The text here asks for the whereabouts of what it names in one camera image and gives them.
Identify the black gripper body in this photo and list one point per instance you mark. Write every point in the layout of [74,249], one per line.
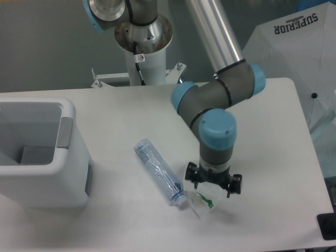
[222,179]

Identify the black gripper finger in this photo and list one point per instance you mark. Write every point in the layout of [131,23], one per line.
[191,174]
[235,185]

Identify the clear crushed plastic bottle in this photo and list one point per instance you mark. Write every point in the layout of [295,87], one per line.
[166,180]

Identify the clear plastic wrapper green print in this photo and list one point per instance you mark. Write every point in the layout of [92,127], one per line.
[205,198]

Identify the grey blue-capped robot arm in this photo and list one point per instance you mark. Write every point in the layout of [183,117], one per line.
[203,108]

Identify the white grey trash can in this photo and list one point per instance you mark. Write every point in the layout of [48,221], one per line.
[44,159]

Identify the black device at table edge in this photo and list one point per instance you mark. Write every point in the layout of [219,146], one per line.
[326,223]

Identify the white umbrella with lettering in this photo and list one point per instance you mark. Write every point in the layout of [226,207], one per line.
[301,47]

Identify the white metal base frame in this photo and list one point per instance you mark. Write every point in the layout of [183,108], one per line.
[173,76]

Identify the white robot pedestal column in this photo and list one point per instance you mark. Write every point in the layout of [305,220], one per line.
[145,50]

